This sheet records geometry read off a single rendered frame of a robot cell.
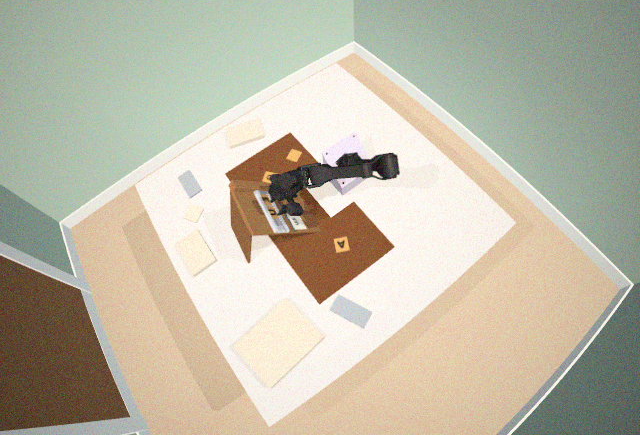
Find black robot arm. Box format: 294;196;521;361
268;152;400;202

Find white paper ticket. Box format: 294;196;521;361
287;214;307;230

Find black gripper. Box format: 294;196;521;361
269;174;304;216

